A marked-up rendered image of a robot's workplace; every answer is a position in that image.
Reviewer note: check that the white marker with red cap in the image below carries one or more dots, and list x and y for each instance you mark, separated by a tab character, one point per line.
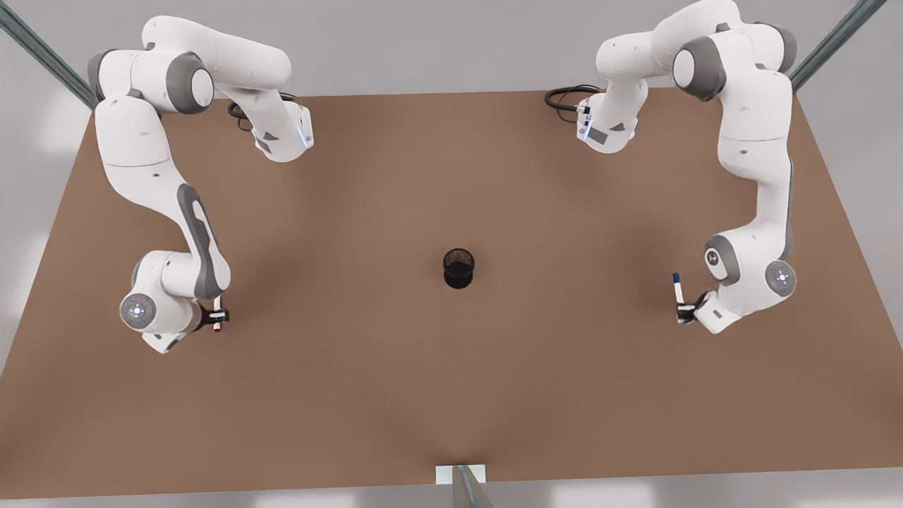
217	314

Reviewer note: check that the white marker with blue cap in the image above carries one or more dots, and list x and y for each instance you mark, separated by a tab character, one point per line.
678	295

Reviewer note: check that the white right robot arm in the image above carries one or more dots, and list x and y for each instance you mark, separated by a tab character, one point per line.
141	162

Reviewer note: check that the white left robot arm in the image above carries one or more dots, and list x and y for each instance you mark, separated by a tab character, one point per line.
755	141

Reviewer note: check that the black mesh pen holder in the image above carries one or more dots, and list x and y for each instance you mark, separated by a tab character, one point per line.
458	268

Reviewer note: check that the silver frame post with foot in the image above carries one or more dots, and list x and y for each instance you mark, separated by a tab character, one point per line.
462	483

